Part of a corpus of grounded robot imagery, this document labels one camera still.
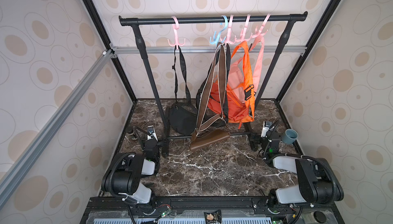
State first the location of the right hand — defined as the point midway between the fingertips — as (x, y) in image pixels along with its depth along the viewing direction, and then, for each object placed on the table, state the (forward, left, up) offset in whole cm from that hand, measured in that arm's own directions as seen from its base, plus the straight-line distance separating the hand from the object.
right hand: (268, 131), depth 92 cm
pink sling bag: (+17, +21, +24) cm, 36 cm away
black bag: (+10, +53, +2) cm, 54 cm away
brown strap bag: (+4, +34, -8) cm, 35 cm away
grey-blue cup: (-1, -14, -4) cm, 14 cm away
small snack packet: (-45, +33, -6) cm, 56 cm away
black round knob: (-42, -11, 0) cm, 44 cm away
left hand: (-4, +67, +3) cm, 67 cm away
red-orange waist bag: (+6, +33, +17) cm, 38 cm away
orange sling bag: (+7, +18, +16) cm, 25 cm away
